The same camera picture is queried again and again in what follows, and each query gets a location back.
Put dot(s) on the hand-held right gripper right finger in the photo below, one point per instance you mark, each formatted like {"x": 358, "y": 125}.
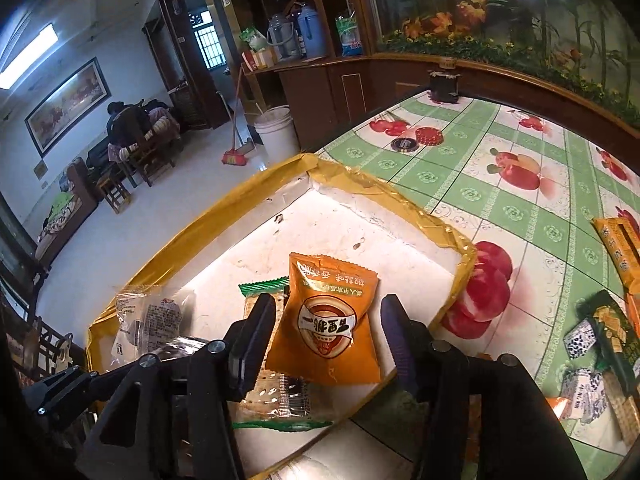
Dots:
{"x": 401, "y": 355}

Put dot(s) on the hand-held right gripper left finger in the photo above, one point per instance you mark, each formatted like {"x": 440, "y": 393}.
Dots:
{"x": 250, "y": 352}

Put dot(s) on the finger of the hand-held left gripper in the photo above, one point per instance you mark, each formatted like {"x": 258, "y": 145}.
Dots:
{"x": 65, "y": 390}

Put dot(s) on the green cracker packet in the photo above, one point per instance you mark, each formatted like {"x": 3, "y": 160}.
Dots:
{"x": 280, "y": 400}

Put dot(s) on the orange round-logo snack packet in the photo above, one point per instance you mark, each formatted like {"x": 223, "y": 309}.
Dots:
{"x": 325, "y": 320}

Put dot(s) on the clear plastic snack packet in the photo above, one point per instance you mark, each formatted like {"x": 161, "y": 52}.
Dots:
{"x": 155, "y": 317}

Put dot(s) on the white foam box yellow tape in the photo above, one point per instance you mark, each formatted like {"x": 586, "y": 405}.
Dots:
{"x": 400, "y": 240}

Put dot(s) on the white blue candy packet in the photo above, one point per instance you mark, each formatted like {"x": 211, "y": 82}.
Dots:
{"x": 580, "y": 339}
{"x": 582, "y": 392}

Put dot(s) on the small orange snack packet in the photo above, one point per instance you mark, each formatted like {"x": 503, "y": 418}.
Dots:
{"x": 557, "y": 407}

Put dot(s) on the fruit print tablecloth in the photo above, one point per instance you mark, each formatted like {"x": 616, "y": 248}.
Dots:
{"x": 525, "y": 240}

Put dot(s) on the wooden sofa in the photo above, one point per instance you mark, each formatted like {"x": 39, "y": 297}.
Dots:
{"x": 65, "y": 215}

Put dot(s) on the red broom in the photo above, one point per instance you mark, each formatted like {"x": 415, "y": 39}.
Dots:
{"x": 235, "y": 157}

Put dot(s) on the wooden stool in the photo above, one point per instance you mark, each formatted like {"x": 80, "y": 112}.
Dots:
{"x": 115, "y": 192}

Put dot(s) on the dark bottle cap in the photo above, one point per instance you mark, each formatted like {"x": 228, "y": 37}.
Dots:
{"x": 404, "y": 143}

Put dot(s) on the dark green wafer packet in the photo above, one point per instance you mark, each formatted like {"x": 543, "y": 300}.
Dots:
{"x": 617, "y": 340}

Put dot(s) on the white plastic bucket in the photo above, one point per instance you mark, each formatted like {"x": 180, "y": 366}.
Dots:
{"x": 275, "y": 135}

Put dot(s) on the red bottle cap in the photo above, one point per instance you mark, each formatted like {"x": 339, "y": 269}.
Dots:
{"x": 430, "y": 136}

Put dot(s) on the wooden chair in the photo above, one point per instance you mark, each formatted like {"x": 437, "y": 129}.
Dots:
{"x": 150, "y": 155}

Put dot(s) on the yellow-orange biscuit packet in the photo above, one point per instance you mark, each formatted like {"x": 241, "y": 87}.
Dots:
{"x": 620, "y": 245}

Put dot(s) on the wooden cabinet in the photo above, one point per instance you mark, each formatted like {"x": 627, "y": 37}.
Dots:
{"x": 320, "y": 95}

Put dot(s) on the black round container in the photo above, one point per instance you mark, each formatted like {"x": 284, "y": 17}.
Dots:
{"x": 444, "y": 87}

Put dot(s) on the small cardboard box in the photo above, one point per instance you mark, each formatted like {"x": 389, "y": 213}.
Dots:
{"x": 262, "y": 58}

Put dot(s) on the dark wooden wardrobe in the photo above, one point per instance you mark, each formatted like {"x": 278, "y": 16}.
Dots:
{"x": 185, "y": 60}

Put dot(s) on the green white bag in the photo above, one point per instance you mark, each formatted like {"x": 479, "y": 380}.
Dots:
{"x": 252, "y": 40}

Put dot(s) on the barred window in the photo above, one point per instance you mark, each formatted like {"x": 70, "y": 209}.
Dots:
{"x": 207, "y": 42}

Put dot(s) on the grey thermos flask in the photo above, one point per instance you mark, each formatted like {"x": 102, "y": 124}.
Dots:
{"x": 282, "y": 37}

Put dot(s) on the blue green plastic bag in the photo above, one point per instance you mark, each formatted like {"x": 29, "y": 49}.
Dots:
{"x": 349, "y": 37}

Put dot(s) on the blue thermos flask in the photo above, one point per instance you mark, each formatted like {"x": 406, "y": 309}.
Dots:
{"x": 312, "y": 32}

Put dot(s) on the ceiling light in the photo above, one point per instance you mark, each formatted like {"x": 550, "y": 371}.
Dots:
{"x": 27, "y": 57}

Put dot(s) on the small wall frame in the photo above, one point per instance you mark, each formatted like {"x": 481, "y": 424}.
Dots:
{"x": 40, "y": 169}

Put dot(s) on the framed wall painting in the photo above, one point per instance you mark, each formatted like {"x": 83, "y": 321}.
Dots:
{"x": 65, "y": 107}

